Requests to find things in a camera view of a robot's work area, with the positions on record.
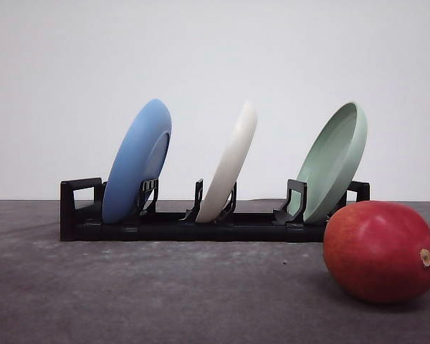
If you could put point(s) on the white plate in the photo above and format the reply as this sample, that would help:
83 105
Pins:
230 167

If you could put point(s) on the red pomegranate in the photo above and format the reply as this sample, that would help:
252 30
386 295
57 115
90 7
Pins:
379 250

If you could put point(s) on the blue plate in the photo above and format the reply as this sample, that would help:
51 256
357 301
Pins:
141 157

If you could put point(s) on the light green plate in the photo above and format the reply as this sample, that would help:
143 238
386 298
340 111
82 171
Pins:
331 162

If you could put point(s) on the black plastic dish rack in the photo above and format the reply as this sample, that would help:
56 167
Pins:
82 216

